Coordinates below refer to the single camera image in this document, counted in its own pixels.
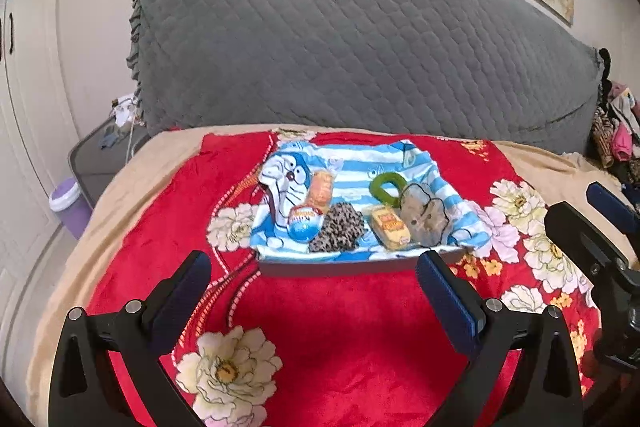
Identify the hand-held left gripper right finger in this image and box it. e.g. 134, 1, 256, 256
416, 251, 586, 427

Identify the orange biscuit packet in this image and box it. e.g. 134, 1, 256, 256
306, 157, 346, 214

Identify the blue toy egg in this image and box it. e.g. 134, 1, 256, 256
287, 204, 319, 243

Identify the beige sheer scrunchie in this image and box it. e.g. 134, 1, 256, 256
398, 183, 453, 248

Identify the yellow snack packet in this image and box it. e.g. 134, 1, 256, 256
370, 207, 412, 252

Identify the leopard print scrunchie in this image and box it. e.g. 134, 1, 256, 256
308, 202, 366, 253

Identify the black side table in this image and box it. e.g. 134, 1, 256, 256
67, 117, 152, 208

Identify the green fuzzy scrunchie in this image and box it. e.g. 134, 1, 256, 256
370, 173, 401, 208

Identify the white wardrobe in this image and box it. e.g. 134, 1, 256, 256
0, 0, 76, 358

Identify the red floral blanket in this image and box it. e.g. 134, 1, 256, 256
87, 129, 603, 427

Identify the pile of clothes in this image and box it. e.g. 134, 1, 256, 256
590, 79, 640, 188

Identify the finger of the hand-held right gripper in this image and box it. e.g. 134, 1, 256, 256
544, 202, 640, 289
586, 182, 640, 235

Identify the grey box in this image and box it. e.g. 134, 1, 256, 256
257, 246, 467, 279

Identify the grey quilted headboard cover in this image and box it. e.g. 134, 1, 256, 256
125, 0, 613, 152

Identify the purple waste bin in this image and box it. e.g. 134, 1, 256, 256
48, 179, 94, 241

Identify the white charger with cable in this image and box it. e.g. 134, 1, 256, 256
110, 93, 142, 142

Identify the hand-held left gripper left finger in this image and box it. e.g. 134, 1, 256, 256
49, 251, 213, 427

